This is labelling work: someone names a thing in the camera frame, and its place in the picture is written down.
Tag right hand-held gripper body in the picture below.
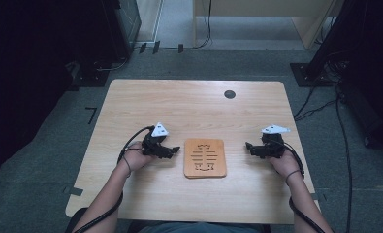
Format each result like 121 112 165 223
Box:
259 124 292 160

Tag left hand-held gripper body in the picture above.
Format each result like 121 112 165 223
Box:
141 121 170 159

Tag crown-cutout wooden trivet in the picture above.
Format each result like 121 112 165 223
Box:
183 138 228 180

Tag person's left hand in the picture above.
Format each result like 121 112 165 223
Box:
121 150 155 173

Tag person's right hand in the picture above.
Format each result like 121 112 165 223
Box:
269 150 303 183

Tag angled black floor tape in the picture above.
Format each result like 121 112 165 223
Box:
84 106 98 125

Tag dark glass cabinet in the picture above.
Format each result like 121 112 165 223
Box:
112 0 143 61

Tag black curtain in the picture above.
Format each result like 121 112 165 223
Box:
0 0 122 198

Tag black curtained stand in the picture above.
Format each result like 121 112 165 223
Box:
306 0 383 153

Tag light wooden desk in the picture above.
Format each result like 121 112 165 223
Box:
193 0 343 50

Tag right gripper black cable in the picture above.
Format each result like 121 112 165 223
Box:
277 139 327 233

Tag black stand base plate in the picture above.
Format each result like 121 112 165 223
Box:
289 62 335 88
70 62 111 88

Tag long black floor cable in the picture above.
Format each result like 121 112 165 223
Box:
335 91 354 233

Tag black hanging cable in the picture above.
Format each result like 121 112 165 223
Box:
193 0 213 50

